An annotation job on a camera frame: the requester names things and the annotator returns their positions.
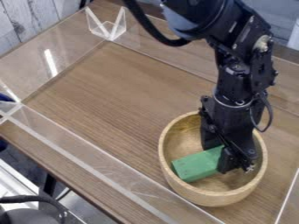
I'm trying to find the clear acrylic corner bracket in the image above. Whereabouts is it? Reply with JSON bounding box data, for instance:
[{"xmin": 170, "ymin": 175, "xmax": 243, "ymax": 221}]
[{"xmin": 84, "ymin": 7, "xmax": 127, "ymax": 41}]

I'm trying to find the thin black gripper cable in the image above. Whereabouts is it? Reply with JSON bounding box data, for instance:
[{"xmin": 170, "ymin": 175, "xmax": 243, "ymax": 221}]
[{"xmin": 248, "ymin": 91, "xmax": 275, "ymax": 133}]

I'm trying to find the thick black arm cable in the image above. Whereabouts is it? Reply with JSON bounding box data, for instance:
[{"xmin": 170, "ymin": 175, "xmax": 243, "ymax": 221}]
[{"xmin": 122, "ymin": 0, "xmax": 194, "ymax": 47}]

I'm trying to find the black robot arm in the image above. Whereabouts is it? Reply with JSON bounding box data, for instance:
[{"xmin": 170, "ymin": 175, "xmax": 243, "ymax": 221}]
[{"xmin": 123, "ymin": 0, "xmax": 278, "ymax": 173}]

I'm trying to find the clear acrylic front barrier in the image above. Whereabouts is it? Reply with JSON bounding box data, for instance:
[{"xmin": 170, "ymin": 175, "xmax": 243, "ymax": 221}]
[{"xmin": 0, "ymin": 88, "xmax": 224, "ymax": 224}]

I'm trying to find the green rectangular block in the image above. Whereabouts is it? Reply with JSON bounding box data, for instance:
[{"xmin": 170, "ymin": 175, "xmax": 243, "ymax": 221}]
[{"xmin": 171, "ymin": 145, "xmax": 223, "ymax": 183}]

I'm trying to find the black cable on floor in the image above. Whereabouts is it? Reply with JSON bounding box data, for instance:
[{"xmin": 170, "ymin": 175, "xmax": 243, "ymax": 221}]
[{"xmin": 0, "ymin": 194, "xmax": 66, "ymax": 224}]

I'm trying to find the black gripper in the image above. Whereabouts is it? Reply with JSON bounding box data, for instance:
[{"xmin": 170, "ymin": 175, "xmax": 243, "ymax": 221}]
[{"xmin": 199, "ymin": 95, "xmax": 258, "ymax": 174}]

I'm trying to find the brown wooden bowl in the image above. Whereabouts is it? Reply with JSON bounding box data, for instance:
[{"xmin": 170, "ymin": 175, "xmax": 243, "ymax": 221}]
[{"xmin": 158, "ymin": 111, "xmax": 268, "ymax": 207}]

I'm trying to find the black table leg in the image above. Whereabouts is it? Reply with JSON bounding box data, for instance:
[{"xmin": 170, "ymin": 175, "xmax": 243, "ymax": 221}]
[{"xmin": 43, "ymin": 174, "xmax": 57, "ymax": 196}]

